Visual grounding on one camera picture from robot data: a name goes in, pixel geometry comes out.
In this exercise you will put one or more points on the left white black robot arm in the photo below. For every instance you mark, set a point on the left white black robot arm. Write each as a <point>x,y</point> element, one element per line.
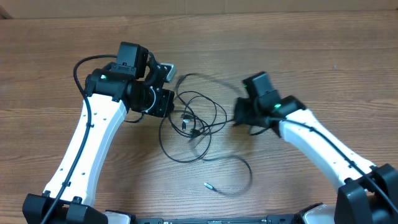
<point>133,81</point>

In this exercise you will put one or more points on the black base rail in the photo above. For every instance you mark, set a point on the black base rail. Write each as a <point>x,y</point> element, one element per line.
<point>217,220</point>

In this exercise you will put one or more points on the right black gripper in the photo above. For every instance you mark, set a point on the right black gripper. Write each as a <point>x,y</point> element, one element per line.
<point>241,113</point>

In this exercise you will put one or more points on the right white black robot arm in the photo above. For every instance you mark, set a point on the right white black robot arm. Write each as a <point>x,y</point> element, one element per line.
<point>366,193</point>

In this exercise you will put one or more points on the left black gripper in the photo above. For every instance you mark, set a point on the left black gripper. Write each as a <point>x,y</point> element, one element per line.
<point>162,103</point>

